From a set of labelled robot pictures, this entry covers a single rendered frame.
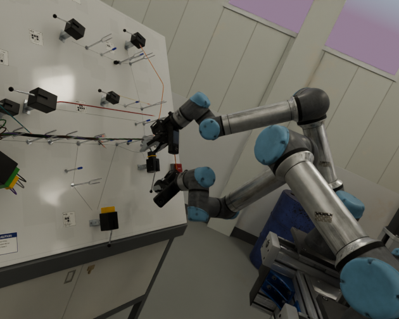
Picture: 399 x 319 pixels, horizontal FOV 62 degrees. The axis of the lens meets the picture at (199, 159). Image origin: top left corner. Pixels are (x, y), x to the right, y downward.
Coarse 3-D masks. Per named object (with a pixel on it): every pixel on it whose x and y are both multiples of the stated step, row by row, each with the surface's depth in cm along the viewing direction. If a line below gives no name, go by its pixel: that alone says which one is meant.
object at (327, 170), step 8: (304, 88) 133; (312, 120) 128; (320, 120) 128; (304, 128) 133; (312, 128) 131; (320, 128) 131; (312, 136) 131; (320, 136) 131; (320, 144) 131; (328, 144) 133; (320, 152) 132; (328, 152) 133; (320, 160) 133; (328, 160) 133; (320, 168) 134; (328, 168) 133; (328, 176) 134; (336, 176) 136; (336, 184) 134
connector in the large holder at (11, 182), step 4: (16, 168) 88; (16, 172) 88; (12, 176) 87; (16, 176) 89; (8, 180) 86; (12, 180) 87; (16, 180) 89; (4, 184) 85; (8, 184) 86; (12, 184) 87; (0, 188) 87; (4, 188) 88; (8, 188) 88; (12, 188) 87
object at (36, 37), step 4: (28, 28) 113; (32, 32) 114; (36, 32) 116; (40, 32) 117; (32, 36) 114; (36, 36) 115; (40, 36) 117; (32, 40) 114; (36, 40) 115; (40, 40) 116; (40, 44) 116
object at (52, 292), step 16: (64, 272) 121; (16, 288) 106; (32, 288) 112; (48, 288) 118; (64, 288) 125; (0, 304) 104; (16, 304) 110; (32, 304) 116; (48, 304) 122; (64, 304) 130
